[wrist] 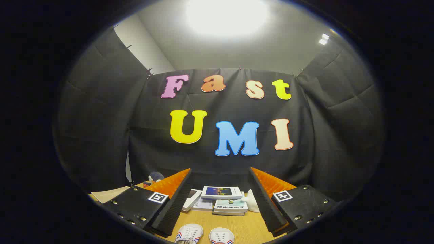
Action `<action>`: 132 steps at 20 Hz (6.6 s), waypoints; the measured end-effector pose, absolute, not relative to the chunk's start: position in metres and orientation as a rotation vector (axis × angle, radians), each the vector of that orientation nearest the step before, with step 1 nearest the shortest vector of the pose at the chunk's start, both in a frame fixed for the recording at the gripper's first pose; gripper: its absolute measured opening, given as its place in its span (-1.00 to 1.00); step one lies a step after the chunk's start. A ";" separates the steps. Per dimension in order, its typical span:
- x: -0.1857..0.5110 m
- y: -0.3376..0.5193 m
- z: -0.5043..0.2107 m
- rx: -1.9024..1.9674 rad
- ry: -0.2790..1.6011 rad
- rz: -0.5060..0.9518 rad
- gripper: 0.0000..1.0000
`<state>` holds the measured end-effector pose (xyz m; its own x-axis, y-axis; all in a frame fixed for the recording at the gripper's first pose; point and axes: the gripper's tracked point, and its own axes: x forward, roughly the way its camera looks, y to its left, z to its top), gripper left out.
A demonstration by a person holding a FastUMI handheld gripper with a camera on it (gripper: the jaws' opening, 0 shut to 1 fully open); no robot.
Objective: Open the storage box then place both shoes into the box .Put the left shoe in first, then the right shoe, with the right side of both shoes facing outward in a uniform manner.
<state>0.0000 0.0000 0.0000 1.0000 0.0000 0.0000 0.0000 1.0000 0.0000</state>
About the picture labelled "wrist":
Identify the small ceiling spotlight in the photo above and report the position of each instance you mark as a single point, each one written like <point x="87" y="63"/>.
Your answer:
<point x="323" y="39"/>

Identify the thick white book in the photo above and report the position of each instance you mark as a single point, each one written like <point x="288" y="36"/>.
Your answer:
<point x="230" y="213"/>

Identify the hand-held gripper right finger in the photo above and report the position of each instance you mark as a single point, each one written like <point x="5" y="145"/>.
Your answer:
<point x="268" y="206"/>

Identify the white canvas shoe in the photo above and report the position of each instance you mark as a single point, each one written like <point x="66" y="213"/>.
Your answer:
<point x="221" y="235"/>
<point x="190" y="233"/>

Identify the white book with blue picture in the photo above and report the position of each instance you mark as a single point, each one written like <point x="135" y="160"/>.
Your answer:
<point x="220" y="191"/>

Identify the large ceiling light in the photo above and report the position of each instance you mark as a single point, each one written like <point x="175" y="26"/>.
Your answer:
<point x="226" y="15"/>

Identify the white duck plush toy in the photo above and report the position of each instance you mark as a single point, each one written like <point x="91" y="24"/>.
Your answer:
<point x="251" y="201"/>

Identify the beige fabric storage box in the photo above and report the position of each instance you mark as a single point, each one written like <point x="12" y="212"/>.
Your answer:
<point x="110" y="194"/>

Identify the teal cover book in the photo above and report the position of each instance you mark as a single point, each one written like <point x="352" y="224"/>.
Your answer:
<point x="230" y="204"/>

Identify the penguin plush toy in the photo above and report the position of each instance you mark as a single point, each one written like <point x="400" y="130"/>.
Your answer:
<point x="155" y="177"/>

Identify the white book with portrait cover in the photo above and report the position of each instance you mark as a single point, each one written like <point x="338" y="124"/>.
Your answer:
<point x="192" y="200"/>

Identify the thin white text booklet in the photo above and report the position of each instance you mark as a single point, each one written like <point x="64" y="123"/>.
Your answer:
<point x="204" y="204"/>

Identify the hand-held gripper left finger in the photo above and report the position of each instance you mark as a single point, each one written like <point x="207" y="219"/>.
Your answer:
<point x="173" y="206"/>

